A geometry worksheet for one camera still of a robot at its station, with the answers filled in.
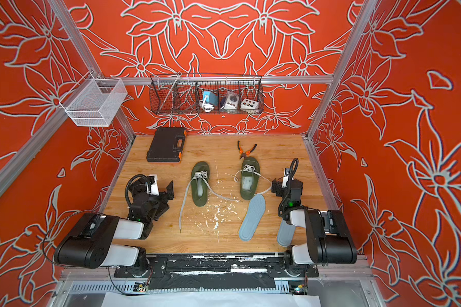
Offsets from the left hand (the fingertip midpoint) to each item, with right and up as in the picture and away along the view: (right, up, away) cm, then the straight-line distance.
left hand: (162, 180), depth 89 cm
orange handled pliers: (+43, +14, +21) cm, 50 cm away
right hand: (+58, +1, +3) cm, 58 cm away
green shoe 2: (+42, +1, +8) cm, 43 cm away
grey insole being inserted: (+56, -22, -9) cm, 61 cm away
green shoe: (+17, +1, +3) cm, 18 cm away
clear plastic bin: (-35, +39, +4) cm, 53 cm away
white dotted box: (+41, +38, +5) cm, 56 cm away
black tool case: (-5, +18, +21) cm, 28 cm away
